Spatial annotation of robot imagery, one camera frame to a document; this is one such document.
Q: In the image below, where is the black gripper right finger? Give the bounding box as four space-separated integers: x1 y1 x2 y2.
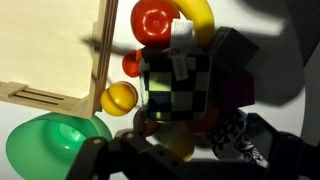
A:
246 113 320 180

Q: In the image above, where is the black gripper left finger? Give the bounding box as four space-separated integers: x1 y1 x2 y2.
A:
64 129 201 180

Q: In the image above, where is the checkered soft fabric toy cube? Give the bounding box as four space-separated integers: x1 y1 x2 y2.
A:
138 18 213 123

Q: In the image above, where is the green plastic bowl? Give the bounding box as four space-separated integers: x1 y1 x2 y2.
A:
5 112 114 180

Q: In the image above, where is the dark red round toy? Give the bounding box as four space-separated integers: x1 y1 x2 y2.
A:
132 108 163 138

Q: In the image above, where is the yellow toy ball with seam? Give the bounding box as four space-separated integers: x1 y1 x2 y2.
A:
100 81 138 117

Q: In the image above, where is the white blue patterned toy cube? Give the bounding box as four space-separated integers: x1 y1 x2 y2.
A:
208 109 271 168

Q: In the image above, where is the pink toy cube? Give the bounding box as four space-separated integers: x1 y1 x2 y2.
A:
213 71 256 113

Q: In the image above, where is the small red orange toy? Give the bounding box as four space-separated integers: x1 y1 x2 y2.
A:
121 48 145 78

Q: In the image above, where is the grey toy cube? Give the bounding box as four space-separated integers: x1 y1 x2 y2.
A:
204 26 260 77

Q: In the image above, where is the red toy tomato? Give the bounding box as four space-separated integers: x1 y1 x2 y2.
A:
130 0 181 48

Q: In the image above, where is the wooden slatted tray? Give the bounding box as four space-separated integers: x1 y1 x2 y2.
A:
0 0 120 120

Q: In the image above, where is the yellow toy banana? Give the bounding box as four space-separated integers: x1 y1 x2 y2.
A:
168 0 216 51

